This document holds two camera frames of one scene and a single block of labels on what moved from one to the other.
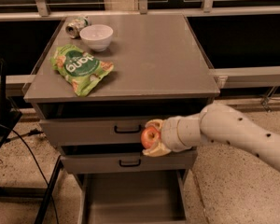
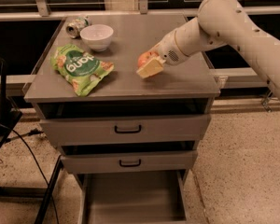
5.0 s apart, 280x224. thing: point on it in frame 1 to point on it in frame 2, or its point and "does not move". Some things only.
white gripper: [169, 133] to [168, 50]
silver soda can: [74, 27] does not move
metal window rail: [230, 77] does not move
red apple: [149, 137] to [147, 57]
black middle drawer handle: [130, 165] does not move
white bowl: [97, 36] does not move
